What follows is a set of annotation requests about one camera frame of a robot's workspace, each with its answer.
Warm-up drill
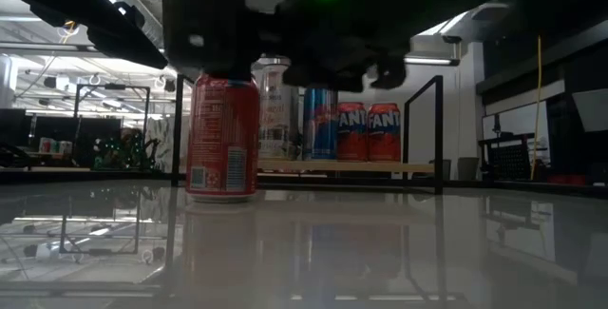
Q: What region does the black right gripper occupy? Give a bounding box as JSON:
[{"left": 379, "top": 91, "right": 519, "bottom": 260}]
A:
[{"left": 277, "top": 0, "right": 428, "bottom": 93}]

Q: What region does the red Fanta can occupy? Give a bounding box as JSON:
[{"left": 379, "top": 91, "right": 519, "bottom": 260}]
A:
[
  {"left": 336, "top": 102, "right": 370, "bottom": 163},
  {"left": 368, "top": 102, "right": 403, "bottom": 163},
  {"left": 184, "top": 74, "right": 260, "bottom": 204}
]

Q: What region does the blue silver Red Bull can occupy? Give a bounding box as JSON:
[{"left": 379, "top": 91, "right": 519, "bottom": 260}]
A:
[{"left": 302, "top": 87, "right": 339, "bottom": 162}]

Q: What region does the white Celsius can orange print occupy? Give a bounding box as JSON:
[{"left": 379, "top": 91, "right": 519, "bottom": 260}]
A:
[{"left": 251, "top": 56, "right": 301, "bottom": 161}]

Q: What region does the white patterned sheet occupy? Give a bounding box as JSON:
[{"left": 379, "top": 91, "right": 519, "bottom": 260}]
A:
[{"left": 144, "top": 114, "right": 191, "bottom": 173}]

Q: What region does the black metal pipe rack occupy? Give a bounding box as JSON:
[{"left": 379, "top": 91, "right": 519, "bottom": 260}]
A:
[{"left": 74, "top": 82, "right": 152, "bottom": 132}]

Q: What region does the gray trash bin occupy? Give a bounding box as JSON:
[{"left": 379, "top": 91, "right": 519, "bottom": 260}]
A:
[
  {"left": 429, "top": 158, "right": 452, "bottom": 181},
  {"left": 457, "top": 156, "right": 480, "bottom": 182}
]

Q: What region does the person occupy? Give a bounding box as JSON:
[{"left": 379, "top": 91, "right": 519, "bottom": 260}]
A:
[{"left": 92, "top": 126, "right": 161, "bottom": 172}]

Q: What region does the distant drink cans row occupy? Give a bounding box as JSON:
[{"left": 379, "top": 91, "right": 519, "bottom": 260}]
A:
[{"left": 37, "top": 136, "right": 75, "bottom": 155}]

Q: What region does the wooden shelf black metal frame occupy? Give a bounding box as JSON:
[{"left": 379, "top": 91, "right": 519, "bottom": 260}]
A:
[{"left": 171, "top": 73, "right": 446, "bottom": 195}]

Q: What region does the ceiling cable reel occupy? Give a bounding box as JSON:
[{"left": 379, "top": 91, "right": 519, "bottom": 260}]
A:
[{"left": 57, "top": 19, "right": 83, "bottom": 40}]

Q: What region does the black wire cart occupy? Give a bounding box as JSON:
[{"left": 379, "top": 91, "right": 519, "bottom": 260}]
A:
[{"left": 477, "top": 131, "right": 547, "bottom": 183}]

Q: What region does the yellow cable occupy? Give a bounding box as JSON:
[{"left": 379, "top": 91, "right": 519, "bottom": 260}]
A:
[{"left": 529, "top": 35, "right": 543, "bottom": 182}]

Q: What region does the black metal table frame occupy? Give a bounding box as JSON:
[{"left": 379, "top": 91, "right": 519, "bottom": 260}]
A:
[{"left": 0, "top": 168, "right": 608, "bottom": 201}]

